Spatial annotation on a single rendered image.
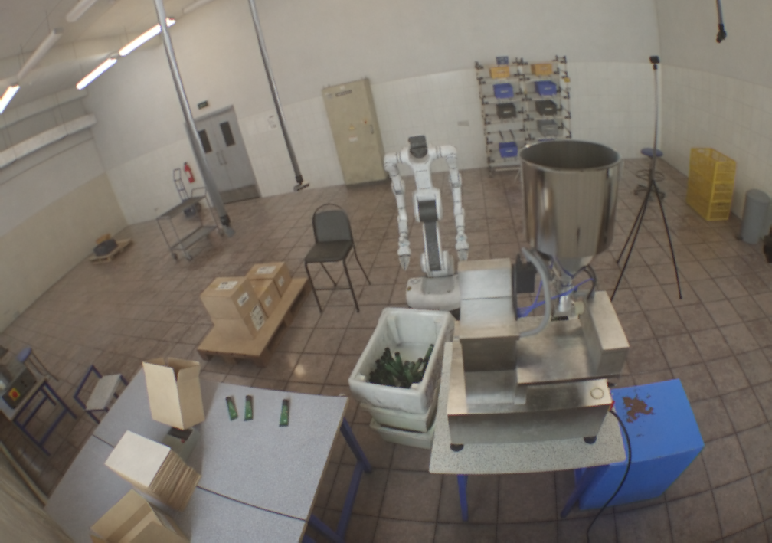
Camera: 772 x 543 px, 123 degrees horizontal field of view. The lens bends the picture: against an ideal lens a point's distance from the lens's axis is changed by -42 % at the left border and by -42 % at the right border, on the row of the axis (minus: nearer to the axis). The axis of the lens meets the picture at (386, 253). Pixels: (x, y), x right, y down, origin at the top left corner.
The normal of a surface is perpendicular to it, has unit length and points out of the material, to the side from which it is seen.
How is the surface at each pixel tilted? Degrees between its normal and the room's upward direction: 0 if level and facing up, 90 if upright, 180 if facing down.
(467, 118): 90
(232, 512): 0
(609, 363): 90
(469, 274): 90
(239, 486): 0
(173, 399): 55
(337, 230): 77
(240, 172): 90
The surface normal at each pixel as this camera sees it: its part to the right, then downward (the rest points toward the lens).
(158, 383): -0.27, -0.06
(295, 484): -0.20, -0.85
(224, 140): -0.19, 0.52
